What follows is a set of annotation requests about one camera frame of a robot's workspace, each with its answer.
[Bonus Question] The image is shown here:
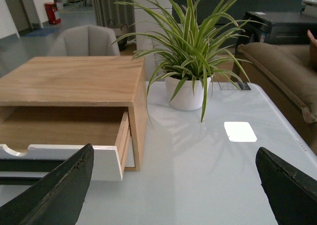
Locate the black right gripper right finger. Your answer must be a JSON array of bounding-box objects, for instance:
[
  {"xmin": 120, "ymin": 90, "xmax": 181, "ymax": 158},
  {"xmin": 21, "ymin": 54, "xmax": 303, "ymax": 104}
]
[{"xmin": 256, "ymin": 147, "xmax": 317, "ymax": 225}]

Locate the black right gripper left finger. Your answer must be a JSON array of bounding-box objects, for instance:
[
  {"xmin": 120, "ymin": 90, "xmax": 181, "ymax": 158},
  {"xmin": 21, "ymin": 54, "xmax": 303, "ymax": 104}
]
[{"xmin": 0, "ymin": 144, "xmax": 94, "ymax": 225}]

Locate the white drawer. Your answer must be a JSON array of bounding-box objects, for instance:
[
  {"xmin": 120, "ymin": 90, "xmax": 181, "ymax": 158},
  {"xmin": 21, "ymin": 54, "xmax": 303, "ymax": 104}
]
[{"xmin": 0, "ymin": 111, "xmax": 131, "ymax": 181}]

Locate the wooden drawer cabinet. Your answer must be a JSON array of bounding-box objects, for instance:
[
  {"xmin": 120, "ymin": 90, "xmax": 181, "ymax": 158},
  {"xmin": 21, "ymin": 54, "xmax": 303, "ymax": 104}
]
[{"xmin": 0, "ymin": 56, "xmax": 147, "ymax": 171}]

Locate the brown sofa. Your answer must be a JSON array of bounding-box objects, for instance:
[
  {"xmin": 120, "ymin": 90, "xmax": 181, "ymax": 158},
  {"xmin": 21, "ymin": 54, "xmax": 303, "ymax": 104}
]
[{"xmin": 235, "ymin": 42, "xmax": 317, "ymax": 152}]

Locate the white plant pot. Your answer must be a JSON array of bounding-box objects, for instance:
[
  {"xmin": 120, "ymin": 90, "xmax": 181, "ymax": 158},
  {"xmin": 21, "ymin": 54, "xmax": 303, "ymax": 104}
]
[{"xmin": 165, "ymin": 77, "xmax": 204, "ymax": 111}]

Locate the grey upholstered chair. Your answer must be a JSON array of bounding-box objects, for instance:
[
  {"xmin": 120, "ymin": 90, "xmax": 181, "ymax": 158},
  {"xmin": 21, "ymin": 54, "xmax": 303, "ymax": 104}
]
[{"xmin": 48, "ymin": 25, "xmax": 120, "ymax": 56}]

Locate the dark side table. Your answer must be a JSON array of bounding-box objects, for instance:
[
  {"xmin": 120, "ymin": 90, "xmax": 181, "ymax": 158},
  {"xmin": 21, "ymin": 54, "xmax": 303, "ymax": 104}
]
[{"xmin": 241, "ymin": 11, "xmax": 317, "ymax": 46}]

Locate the spider plant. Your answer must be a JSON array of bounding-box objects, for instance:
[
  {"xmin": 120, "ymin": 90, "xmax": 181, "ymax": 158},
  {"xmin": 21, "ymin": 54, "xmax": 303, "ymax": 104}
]
[{"xmin": 110, "ymin": 0, "xmax": 267, "ymax": 123}]

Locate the red bin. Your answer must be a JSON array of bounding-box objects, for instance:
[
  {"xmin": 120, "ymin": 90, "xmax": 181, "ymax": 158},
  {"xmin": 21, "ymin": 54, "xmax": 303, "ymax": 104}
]
[{"xmin": 45, "ymin": 2, "xmax": 61, "ymax": 25}]

